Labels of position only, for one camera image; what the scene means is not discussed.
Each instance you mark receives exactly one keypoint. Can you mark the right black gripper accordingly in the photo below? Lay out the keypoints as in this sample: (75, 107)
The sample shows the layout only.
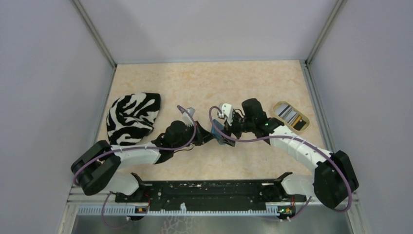
(228, 132)

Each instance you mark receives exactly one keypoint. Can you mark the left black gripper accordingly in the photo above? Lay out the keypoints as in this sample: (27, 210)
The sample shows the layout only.
(202, 135)

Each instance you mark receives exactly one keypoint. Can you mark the blue card holder wallet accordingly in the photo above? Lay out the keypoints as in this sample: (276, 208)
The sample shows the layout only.
(220, 139)

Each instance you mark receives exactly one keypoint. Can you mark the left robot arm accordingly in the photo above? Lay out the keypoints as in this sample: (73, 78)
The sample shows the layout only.
(98, 168)

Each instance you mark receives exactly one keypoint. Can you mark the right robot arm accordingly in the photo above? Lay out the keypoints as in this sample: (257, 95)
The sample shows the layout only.
(332, 178)

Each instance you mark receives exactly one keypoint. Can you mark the credit cards stack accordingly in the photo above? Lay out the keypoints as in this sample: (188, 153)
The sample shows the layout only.
(287, 113)

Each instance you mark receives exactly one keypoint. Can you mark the cream oval card tray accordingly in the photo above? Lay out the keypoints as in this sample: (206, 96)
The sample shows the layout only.
(295, 131)

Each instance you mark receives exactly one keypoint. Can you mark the zebra striped cloth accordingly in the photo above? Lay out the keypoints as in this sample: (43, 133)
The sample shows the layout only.
(131, 118)

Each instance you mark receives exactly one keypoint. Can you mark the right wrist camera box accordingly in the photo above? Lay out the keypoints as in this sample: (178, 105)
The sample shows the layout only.
(226, 113)

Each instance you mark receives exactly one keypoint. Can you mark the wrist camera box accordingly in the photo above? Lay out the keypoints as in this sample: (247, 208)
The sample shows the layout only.
(187, 116)
(226, 113)

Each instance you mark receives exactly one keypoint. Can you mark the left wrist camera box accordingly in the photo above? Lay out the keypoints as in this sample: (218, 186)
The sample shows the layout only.
(187, 116)

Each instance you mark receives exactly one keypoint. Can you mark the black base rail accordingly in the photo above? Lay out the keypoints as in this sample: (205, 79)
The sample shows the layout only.
(261, 197)

